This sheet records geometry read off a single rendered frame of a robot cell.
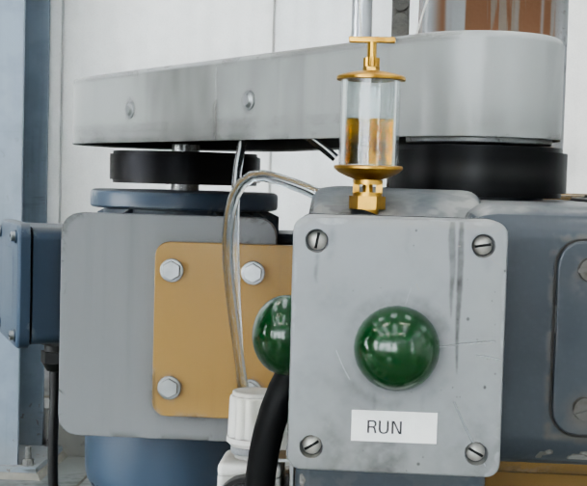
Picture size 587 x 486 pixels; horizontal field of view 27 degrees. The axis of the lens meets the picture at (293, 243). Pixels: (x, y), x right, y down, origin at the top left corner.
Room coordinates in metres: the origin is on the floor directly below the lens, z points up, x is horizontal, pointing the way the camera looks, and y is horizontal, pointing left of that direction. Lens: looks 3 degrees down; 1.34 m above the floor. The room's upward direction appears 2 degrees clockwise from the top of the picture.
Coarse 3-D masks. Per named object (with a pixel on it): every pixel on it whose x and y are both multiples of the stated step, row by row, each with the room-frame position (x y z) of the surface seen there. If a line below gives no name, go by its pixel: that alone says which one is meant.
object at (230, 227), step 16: (240, 144) 0.76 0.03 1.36; (320, 144) 0.82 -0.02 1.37; (240, 160) 0.76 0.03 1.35; (240, 176) 0.76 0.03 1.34; (256, 176) 0.58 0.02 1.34; (272, 176) 0.57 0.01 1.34; (288, 176) 0.57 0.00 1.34; (240, 192) 0.59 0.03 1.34; (304, 192) 0.57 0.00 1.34; (224, 224) 0.62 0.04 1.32; (224, 240) 0.63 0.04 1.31; (224, 256) 0.64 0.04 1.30; (224, 272) 0.65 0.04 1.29; (240, 304) 0.74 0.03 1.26; (240, 320) 0.74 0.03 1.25; (240, 336) 0.69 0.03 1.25; (240, 352) 0.69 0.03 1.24; (240, 368) 0.70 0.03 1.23; (240, 384) 0.71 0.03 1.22
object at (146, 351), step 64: (64, 256) 0.87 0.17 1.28; (128, 256) 0.87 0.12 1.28; (192, 256) 0.86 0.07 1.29; (256, 256) 0.85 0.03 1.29; (64, 320) 0.87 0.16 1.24; (128, 320) 0.87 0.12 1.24; (192, 320) 0.86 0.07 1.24; (64, 384) 0.87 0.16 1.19; (128, 384) 0.87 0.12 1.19; (192, 384) 0.86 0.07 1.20; (256, 384) 0.85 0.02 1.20
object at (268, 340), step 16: (272, 304) 0.44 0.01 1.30; (288, 304) 0.44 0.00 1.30; (256, 320) 0.44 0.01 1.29; (272, 320) 0.43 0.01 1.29; (288, 320) 0.43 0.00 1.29; (256, 336) 0.44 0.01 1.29; (272, 336) 0.43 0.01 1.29; (288, 336) 0.43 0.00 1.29; (256, 352) 0.44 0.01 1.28; (272, 352) 0.43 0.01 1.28; (288, 352) 0.43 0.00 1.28; (272, 368) 0.44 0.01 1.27; (288, 368) 0.44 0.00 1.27
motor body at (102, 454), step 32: (96, 192) 0.93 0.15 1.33; (128, 192) 0.90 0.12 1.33; (160, 192) 0.90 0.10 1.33; (192, 192) 0.90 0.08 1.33; (224, 192) 0.92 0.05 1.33; (256, 192) 0.99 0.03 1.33; (96, 448) 0.92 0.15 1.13; (128, 448) 0.90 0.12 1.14; (160, 448) 0.89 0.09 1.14; (192, 448) 0.90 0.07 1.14; (224, 448) 0.91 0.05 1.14; (96, 480) 0.92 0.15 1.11; (128, 480) 0.90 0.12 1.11; (160, 480) 0.89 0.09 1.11; (192, 480) 0.90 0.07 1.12
